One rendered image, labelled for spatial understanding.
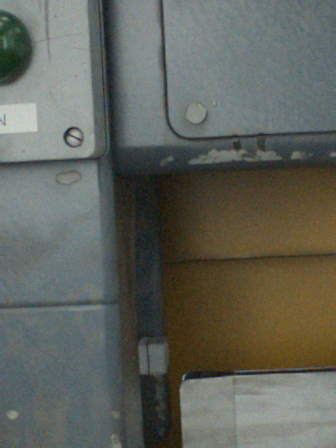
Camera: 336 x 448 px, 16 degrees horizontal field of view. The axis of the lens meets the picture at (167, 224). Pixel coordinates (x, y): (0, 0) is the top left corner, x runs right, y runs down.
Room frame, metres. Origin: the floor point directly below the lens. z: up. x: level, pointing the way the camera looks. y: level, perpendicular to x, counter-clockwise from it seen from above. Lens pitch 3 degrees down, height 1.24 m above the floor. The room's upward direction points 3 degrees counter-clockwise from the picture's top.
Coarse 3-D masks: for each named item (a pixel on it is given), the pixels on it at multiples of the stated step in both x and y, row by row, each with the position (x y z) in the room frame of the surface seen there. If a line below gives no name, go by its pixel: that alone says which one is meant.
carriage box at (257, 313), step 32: (320, 256) 0.80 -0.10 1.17; (192, 288) 0.80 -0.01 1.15; (224, 288) 0.80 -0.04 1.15; (256, 288) 0.80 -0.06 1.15; (288, 288) 0.80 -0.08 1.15; (320, 288) 0.80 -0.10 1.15; (192, 320) 0.80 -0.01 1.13; (224, 320) 0.80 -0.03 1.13; (256, 320) 0.80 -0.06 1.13; (288, 320) 0.80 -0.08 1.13; (320, 320) 0.80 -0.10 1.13; (192, 352) 0.80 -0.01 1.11; (224, 352) 0.80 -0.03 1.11; (256, 352) 0.80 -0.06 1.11; (288, 352) 0.80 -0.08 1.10; (320, 352) 0.80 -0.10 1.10
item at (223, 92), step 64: (128, 0) 0.52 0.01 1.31; (192, 0) 0.51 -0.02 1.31; (256, 0) 0.51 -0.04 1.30; (320, 0) 0.51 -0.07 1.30; (128, 64) 0.52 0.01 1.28; (192, 64) 0.51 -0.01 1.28; (256, 64) 0.51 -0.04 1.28; (320, 64) 0.51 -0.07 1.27; (128, 128) 0.52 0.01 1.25; (192, 128) 0.51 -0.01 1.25; (256, 128) 0.51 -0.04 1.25; (320, 128) 0.51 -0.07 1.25; (0, 192) 0.51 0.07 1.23; (64, 192) 0.51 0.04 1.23; (128, 192) 0.57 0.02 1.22; (0, 256) 0.51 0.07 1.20; (64, 256) 0.51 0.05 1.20; (128, 256) 0.56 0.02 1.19; (0, 320) 0.52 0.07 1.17; (64, 320) 0.51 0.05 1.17; (128, 320) 0.55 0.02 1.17; (0, 384) 0.52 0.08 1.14; (64, 384) 0.51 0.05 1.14; (128, 384) 0.53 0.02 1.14
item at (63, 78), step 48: (0, 0) 0.47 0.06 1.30; (48, 0) 0.47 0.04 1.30; (96, 0) 0.49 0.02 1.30; (48, 48) 0.47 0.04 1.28; (96, 48) 0.48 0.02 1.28; (0, 96) 0.47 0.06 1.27; (48, 96) 0.47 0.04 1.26; (96, 96) 0.48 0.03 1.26; (0, 144) 0.47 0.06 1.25; (48, 144) 0.47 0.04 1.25; (96, 144) 0.47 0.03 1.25
